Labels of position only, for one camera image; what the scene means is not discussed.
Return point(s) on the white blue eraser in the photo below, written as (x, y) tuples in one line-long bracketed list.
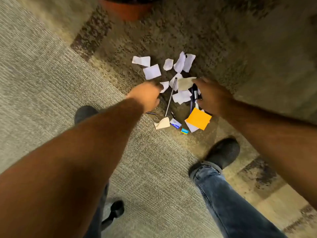
[(175, 123)]

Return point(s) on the person's right forearm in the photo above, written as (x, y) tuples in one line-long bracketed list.
[(272, 138)]

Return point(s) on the person's right jeans leg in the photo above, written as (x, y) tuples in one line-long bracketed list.
[(230, 203)]

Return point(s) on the person's black right shoe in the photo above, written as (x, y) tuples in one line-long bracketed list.
[(223, 152)]

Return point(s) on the person's left forearm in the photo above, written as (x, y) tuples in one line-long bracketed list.
[(74, 158)]

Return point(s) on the cream paper scrap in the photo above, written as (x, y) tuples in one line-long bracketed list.
[(162, 123)]

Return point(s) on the orange sticky note pad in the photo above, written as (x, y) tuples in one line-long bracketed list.
[(198, 118)]

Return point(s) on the black silver slim pen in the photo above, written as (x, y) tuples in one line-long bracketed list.
[(171, 96)]

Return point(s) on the person's right hand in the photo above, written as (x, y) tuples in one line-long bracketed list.
[(213, 96)]

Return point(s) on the person's black left shoe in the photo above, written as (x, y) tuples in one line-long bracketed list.
[(85, 114)]

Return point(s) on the small blue yellow sharpener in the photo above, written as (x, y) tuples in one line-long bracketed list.
[(184, 131)]

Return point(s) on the black capped white marker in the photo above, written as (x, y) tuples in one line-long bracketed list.
[(196, 92)]

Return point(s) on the lined white notepad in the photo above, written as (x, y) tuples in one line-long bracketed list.
[(190, 128)]

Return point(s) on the white paper scraps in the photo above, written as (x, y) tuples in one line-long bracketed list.
[(151, 71)]

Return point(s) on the person's left hand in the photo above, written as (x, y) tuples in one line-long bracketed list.
[(146, 95)]

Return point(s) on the orange bin with black liner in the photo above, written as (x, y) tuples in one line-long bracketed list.
[(123, 11)]

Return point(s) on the black office chair base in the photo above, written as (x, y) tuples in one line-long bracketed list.
[(115, 211)]

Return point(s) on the person's black shoe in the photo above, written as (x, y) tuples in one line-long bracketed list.
[(85, 114), (223, 152)]

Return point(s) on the blue pen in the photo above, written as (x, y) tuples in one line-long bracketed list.
[(191, 105)]

